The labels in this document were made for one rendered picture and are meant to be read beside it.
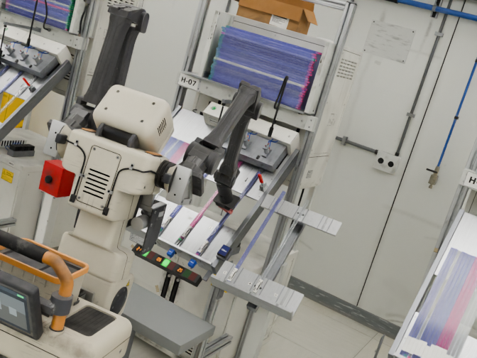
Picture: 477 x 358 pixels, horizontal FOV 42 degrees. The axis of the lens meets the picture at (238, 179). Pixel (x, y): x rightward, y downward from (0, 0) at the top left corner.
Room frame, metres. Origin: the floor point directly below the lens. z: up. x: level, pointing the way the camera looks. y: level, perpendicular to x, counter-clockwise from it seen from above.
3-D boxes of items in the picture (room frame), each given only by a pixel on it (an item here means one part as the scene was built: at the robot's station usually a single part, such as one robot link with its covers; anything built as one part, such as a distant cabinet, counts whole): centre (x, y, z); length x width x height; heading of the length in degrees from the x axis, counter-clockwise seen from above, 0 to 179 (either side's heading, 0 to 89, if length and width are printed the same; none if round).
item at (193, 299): (3.14, 0.03, 0.31); 0.70 x 0.65 x 0.62; 64
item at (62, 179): (3.03, 0.88, 0.39); 0.24 x 0.24 x 0.78; 64
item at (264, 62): (3.00, 0.03, 1.52); 0.51 x 0.13 x 0.27; 64
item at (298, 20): (3.32, 0.00, 1.82); 0.68 x 0.30 x 0.20; 64
